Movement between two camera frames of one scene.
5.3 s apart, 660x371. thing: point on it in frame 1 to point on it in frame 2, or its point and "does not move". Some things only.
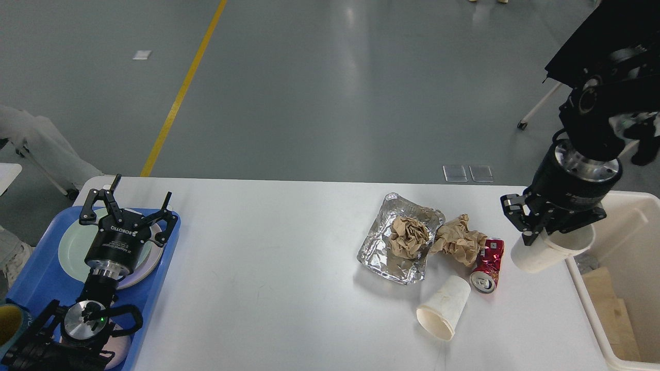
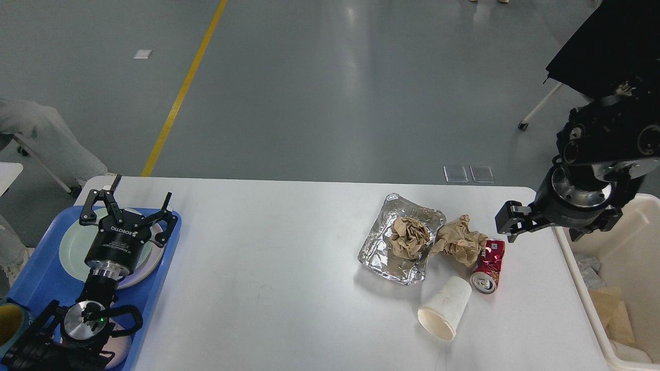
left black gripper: [115, 248] does not move
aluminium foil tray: [375, 253] does not move
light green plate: [75, 242] does not move
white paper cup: [551, 248] to [629, 353]
